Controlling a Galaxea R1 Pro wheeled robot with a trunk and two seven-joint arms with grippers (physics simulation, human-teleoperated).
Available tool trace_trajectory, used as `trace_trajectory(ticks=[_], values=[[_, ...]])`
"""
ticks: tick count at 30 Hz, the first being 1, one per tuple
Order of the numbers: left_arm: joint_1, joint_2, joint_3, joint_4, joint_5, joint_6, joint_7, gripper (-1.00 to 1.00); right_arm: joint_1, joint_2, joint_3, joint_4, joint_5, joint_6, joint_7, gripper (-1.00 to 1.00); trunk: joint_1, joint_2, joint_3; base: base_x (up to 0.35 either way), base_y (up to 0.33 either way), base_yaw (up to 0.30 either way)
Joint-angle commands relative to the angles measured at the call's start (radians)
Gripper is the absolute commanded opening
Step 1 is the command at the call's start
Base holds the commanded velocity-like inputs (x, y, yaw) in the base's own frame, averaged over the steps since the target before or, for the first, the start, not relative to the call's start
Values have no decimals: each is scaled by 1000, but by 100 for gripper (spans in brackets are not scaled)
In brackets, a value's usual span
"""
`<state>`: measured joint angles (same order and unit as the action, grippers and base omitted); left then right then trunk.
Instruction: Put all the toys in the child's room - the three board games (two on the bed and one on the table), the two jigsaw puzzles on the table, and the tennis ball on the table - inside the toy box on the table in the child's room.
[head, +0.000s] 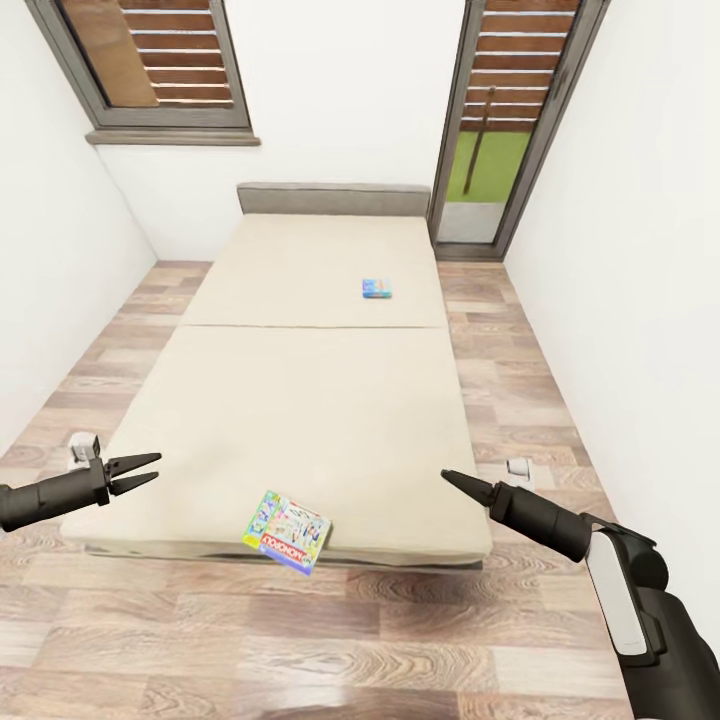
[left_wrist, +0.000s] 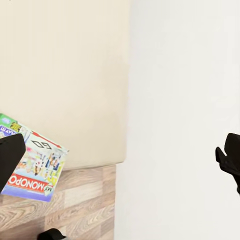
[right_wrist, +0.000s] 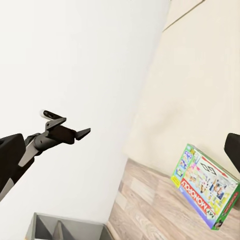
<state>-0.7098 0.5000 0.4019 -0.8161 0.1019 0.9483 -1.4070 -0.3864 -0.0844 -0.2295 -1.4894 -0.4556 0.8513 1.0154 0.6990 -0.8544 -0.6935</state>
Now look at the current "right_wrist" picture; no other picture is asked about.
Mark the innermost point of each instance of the board game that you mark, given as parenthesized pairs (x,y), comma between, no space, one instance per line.
(209,187)

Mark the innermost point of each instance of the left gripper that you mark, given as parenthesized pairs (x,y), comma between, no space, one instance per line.
(56,134)

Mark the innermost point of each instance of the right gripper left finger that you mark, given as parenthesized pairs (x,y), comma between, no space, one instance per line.
(12,149)

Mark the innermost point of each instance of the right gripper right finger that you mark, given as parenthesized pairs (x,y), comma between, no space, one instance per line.
(232,149)

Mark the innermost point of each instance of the desk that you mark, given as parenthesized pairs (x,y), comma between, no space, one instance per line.
(50,227)

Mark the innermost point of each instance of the bed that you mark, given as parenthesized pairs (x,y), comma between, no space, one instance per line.
(192,92)

